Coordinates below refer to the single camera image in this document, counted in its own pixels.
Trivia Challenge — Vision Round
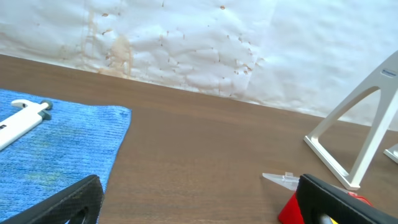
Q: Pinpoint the white and blue stand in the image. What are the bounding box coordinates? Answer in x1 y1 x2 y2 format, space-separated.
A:
303 49 398 191

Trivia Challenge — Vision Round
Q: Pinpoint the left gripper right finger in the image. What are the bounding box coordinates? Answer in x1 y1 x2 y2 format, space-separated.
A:
295 173 398 224

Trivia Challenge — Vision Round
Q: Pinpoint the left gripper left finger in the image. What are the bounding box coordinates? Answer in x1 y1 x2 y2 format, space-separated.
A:
0 174 105 224

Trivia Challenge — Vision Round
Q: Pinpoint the white pipette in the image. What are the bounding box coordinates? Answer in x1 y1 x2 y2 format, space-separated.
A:
0 99 53 152

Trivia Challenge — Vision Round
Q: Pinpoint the blue cloth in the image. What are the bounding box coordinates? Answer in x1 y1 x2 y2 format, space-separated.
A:
0 88 132 223

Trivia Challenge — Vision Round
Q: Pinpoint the red and yellow tip box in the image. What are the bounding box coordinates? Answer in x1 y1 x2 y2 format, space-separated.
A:
262 172 374 224

